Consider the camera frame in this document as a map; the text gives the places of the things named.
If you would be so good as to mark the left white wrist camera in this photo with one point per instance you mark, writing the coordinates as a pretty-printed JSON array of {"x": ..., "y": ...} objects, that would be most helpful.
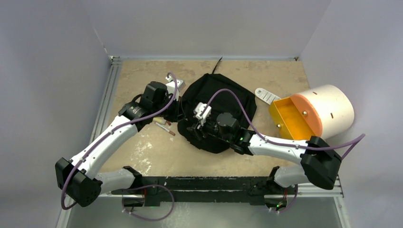
[{"x": 171, "y": 85}]

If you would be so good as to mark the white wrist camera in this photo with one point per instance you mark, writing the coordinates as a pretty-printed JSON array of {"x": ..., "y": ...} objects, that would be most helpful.
[
  {"x": 171, "y": 85},
  {"x": 202, "y": 112}
]

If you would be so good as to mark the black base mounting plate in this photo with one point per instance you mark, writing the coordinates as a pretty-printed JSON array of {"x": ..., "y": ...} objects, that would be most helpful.
[{"x": 254, "y": 190}]

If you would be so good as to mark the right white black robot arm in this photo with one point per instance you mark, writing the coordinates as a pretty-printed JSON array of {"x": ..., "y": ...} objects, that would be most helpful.
[{"x": 314, "y": 162}]

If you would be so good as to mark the white brown-tipped pen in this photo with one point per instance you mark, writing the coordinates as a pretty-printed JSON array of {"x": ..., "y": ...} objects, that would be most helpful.
[{"x": 165, "y": 129}]

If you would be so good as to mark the white cylinder orange drawer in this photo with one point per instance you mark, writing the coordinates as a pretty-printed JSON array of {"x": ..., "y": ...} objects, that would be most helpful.
[{"x": 324, "y": 111}]

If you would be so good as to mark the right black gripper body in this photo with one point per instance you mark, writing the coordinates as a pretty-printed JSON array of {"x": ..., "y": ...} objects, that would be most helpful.
[{"x": 210, "y": 127}]

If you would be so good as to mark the aluminium frame rails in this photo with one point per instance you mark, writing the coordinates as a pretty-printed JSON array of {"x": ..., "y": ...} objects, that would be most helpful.
[{"x": 155, "y": 152}]

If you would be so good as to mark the black student backpack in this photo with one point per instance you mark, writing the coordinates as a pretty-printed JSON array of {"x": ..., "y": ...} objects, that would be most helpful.
[{"x": 233, "y": 102}]

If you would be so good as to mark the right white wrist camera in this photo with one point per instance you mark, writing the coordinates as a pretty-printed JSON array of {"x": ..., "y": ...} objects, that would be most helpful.
[{"x": 202, "y": 112}]

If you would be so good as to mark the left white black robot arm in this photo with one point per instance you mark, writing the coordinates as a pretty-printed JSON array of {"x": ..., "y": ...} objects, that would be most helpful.
[{"x": 80, "y": 177}]

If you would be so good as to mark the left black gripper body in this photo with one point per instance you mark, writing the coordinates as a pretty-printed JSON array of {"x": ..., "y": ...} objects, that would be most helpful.
[{"x": 171, "y": 114}]

